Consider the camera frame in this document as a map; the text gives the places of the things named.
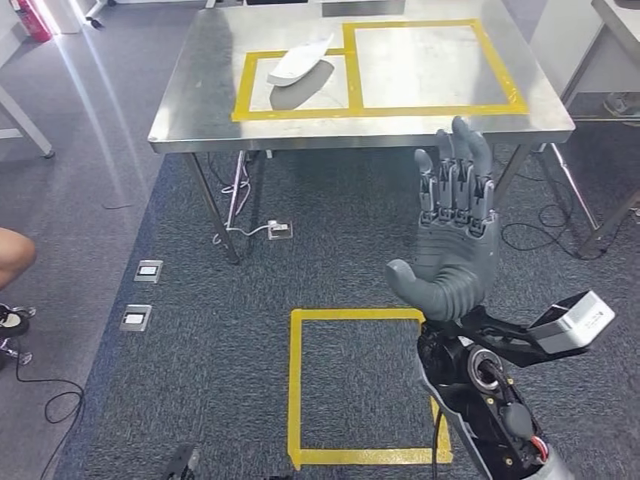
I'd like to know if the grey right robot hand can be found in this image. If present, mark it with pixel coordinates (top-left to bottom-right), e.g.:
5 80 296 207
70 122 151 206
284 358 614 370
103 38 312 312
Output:
386 115 501 324

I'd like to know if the white plastic body part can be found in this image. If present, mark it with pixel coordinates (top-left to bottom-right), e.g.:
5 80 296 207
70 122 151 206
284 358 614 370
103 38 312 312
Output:
266 33 335 89

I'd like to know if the yellow tape on workbench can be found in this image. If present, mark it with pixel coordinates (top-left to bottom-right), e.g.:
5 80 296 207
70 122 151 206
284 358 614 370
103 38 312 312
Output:
231 18 530 124

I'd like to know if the stainless steel workbench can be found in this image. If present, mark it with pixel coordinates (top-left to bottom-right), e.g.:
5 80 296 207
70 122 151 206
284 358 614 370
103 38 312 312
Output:
147 0 576 266

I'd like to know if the steel table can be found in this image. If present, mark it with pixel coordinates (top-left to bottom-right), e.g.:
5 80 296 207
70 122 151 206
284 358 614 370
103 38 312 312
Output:
530 0 640 256

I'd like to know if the white wheeled stand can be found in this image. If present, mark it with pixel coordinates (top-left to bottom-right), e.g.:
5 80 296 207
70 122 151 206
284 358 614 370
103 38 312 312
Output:
85 0 118 29

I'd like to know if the person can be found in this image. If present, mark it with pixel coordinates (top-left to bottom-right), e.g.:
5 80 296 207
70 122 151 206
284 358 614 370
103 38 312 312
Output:
0 227 37 339

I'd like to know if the chrome stool base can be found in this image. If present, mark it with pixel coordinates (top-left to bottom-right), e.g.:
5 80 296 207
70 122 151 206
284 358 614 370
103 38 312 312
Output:
0 301 37 369

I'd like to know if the grey table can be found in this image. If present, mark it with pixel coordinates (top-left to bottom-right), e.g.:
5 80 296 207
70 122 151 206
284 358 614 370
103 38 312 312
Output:
0 0 56 160

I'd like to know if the red fire extinguisher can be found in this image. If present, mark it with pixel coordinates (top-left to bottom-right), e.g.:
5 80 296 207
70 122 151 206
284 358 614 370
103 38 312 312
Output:
14 0 54 44

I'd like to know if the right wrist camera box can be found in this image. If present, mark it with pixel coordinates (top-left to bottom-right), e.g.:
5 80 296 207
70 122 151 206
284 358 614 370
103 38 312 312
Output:
530 291 616 356

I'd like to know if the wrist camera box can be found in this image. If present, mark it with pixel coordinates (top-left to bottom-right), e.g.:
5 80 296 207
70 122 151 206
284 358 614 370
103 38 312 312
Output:
530 291 616 356
162 443 201 480

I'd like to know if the white floor cable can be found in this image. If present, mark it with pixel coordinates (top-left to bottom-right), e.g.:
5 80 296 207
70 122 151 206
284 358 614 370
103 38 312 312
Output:
212 152 271 246

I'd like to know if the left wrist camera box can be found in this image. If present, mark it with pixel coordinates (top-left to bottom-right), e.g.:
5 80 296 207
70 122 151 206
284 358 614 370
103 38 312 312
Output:
162 443 201 480

